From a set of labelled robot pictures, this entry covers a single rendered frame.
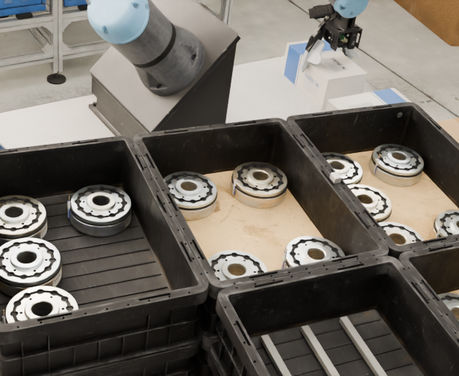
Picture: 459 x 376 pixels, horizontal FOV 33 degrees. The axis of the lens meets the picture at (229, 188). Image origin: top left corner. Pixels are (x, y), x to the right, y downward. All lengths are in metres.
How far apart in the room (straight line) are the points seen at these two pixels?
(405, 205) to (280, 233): 0.27
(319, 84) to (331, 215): 0.70
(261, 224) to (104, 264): 0.29
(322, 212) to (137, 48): 0.49
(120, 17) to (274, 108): 0.59
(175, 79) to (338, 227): 0.50
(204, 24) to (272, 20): 2.44
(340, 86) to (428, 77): 1.92
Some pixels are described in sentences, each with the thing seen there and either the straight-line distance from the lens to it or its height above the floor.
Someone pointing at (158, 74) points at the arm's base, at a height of 0.91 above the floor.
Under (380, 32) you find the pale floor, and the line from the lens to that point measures 4.24.
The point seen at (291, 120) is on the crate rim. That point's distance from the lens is 1.49.
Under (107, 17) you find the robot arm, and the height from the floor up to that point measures 1.04.
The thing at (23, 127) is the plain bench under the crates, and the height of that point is 0.70.
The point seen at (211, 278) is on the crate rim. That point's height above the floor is 0.93.
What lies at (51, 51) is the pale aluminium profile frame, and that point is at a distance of 3.32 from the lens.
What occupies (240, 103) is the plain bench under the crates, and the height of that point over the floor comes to 0.70.
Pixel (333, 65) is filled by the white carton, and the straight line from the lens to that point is 2.03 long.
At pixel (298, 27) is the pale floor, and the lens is 4.11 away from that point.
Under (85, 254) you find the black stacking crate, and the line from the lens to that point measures 1.29.
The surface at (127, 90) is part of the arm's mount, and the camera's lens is 1.74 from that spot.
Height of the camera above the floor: 1.70
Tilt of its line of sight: 37 degrees down
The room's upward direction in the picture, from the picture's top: 9 degrees clockwise
